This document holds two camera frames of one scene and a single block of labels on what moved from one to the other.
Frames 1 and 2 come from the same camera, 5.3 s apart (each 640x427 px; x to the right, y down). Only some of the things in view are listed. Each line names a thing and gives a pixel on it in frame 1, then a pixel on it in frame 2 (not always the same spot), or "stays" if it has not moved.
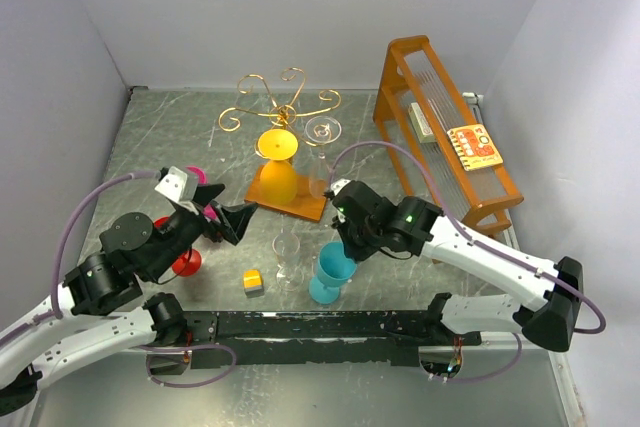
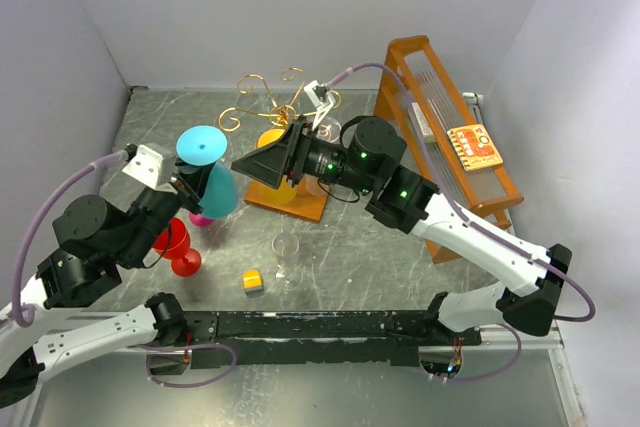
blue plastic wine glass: x=334 y=268 → x=202 y=145
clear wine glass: x=321 y=130 stays
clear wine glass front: x=286 y=246 stays
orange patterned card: x=474 y=147 stays
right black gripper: x=354 y=252 → x=268 y=164
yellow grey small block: x=252 y=282 stays
